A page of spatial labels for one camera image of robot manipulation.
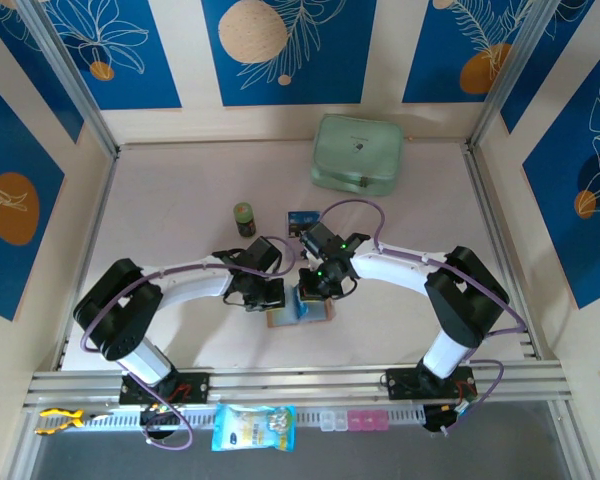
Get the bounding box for white slotted cable duct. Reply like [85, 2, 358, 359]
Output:
[29, 405, 427, 435]

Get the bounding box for pink plastic pill box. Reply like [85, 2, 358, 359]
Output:
[347, 409, 390, 432]

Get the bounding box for yellow-handled pliers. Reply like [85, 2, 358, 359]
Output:
[35, 407, 114, 436]

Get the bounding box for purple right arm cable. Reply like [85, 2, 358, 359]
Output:
[319, 198, 529, 437]

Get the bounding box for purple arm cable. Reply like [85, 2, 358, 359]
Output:
[79, 235, 297, 451]
[319, 198, 529, 437]

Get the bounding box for brown leather card holder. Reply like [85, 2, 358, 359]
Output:
[265, 299, 337, 329]

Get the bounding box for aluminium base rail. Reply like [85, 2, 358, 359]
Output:
[22, 360, 574, 414]

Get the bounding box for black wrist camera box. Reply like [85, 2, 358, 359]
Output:
[299, 221, 371, 261]
[212, 236, 283, 275]

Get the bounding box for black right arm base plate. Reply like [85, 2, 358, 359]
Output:
[385, 366, 477, 401]

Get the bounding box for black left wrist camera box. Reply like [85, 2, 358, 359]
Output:
[212, 236, 283, 275]

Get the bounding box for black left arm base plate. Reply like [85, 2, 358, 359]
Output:
[118, 372, 211, 406]

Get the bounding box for small green-capped dark bottle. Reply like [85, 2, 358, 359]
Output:
[233, 201, 258, 237]

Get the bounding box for mint green zipper case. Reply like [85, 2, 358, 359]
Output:
[308, 113, 406, 198]

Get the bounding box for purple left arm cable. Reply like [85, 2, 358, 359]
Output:
[79, 235, 297, 451]

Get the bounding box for blue card white lettering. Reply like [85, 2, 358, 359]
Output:
[286, 209, 323, 226]

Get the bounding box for blue snack packet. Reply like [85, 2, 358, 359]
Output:
[211, 402, 298, 454]

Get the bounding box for light blue plastic card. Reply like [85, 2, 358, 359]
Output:
[292, 287, 310, 322]

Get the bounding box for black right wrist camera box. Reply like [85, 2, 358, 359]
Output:
[299, 221, 371, 261]

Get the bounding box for aluminium corner post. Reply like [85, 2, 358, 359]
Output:
[465, 0, 566, 154]
[17, 0, 120, 156]

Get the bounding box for clear plastic pill box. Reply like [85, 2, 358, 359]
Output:
[319, 410, 349, 432]

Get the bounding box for aluminium table side rail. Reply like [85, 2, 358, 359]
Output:
[462, 144, 540, 361]

